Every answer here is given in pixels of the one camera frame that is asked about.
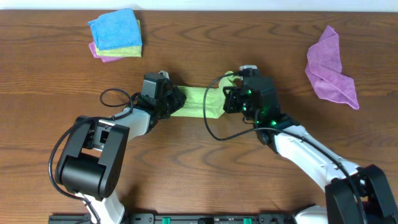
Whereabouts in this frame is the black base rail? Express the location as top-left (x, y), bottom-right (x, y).
top-left (48, 212), bottom-right (299, 224)

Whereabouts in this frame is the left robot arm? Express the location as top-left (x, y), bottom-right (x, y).
top-left (49, 70), bottom-right (186, 223)

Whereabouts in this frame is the blue folded cloth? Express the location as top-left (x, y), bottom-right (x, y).
top-left (88, 8), bottom-right (142, 50)

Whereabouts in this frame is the green folded cloth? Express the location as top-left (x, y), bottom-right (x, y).
top-left (95, 19), bottom-right (143, 58)

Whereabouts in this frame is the light green cloth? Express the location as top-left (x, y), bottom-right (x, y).
top-left (171, 71), bottom-right (238, 119)

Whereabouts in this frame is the purple folded cloth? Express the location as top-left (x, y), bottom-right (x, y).
top-left (88, 42), bottom-right (123, 63)

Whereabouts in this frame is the purple crumpled cloth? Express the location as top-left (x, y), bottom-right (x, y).
top-left (305, 26), bottom-right (359, 110)

